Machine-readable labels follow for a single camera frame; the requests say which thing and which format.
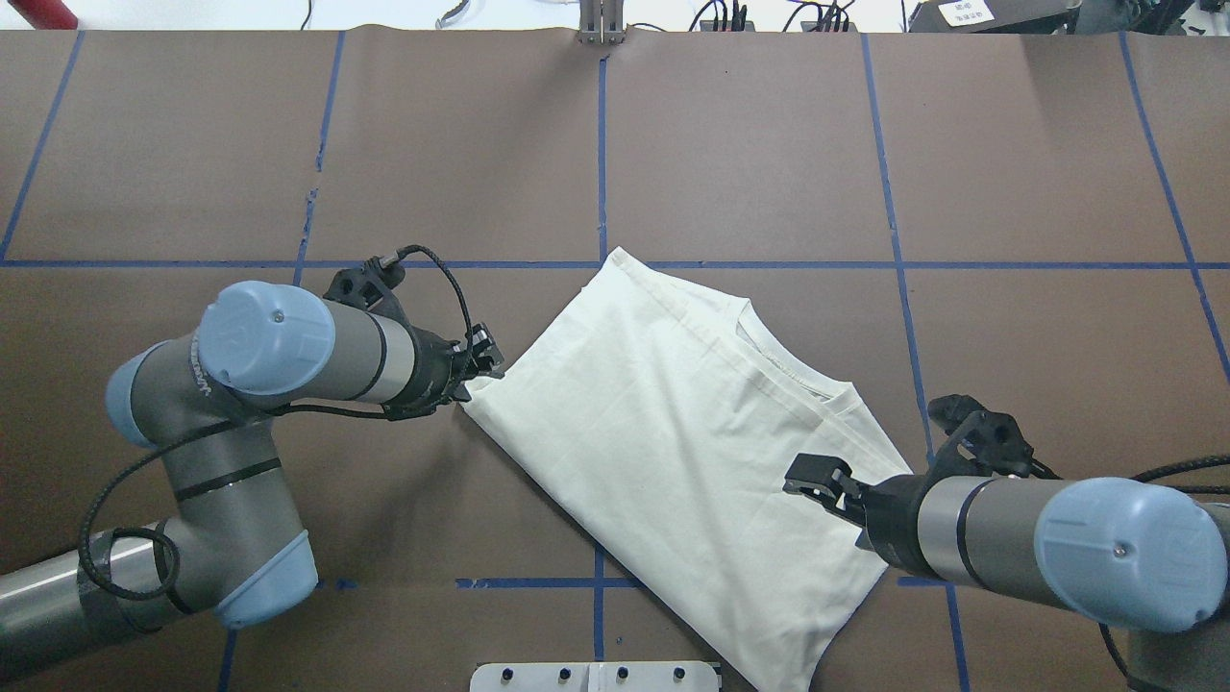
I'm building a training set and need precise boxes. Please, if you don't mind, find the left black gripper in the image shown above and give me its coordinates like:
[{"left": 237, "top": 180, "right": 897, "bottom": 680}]
[{"left": 387, "top": 324, "right": 504, "bottom": 422}]

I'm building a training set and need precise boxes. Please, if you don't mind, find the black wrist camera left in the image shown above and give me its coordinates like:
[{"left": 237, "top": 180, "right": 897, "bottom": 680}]
[{"left": 321, "top": 254, "right": 406, "bottom": 320}]

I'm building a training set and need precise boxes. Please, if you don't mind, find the red cylindrical bottle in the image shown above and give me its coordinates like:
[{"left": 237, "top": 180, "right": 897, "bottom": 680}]
[{"left": 9, "top": 0, "right": 80, "bottom": 31}]

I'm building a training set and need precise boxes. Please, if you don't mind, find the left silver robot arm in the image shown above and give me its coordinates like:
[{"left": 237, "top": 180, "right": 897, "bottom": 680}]
[{"left": 2, "top": 281, "right": 504, "bottom": 683}]

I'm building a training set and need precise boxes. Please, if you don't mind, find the black device white label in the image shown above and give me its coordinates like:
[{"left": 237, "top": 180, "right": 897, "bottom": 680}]
[{"left": 907, "top": 1, "right": 1082, "bottom": 34}]

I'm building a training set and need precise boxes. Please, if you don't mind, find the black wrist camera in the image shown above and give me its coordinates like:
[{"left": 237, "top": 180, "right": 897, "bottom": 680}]
[
  {"left": 927, "top": 395, "right": 1060, "bottom": 479},
  {"left": 321, "top": 254, "right": 406, "bottom": 320}
]

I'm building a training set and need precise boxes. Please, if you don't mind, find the white camera post base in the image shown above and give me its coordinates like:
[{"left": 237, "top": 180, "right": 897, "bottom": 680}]
[{"left": 469, "top": 660, "right": 724, "bottom": 691}]

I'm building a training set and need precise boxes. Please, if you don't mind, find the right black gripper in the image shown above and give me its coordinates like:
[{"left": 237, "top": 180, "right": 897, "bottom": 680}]
[{"left": 784, "top": 454, "right": 927, "bottom": 578}]

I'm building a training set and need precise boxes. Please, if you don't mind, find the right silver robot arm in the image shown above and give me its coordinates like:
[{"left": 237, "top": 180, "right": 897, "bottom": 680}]
[{"left": 784, "top": 454, "right": 1228, "bottom": 691}]

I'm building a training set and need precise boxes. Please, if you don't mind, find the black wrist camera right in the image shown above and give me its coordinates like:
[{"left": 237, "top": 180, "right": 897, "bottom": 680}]
[{"left": 927, "top": 395, "right": 1060, "bottom": 479}]

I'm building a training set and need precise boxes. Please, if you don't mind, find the aluminium frame post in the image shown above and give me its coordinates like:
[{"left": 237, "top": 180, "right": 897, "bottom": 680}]
[{"left": 577, "top": 0, "right": 627, "bottom": 45}]

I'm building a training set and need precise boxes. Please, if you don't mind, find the cream long-sleeve cat shirt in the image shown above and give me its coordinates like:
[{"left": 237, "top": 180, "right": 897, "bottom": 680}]
[{"left": 464, "top": 250, "right": 909, "bottom": 691}]

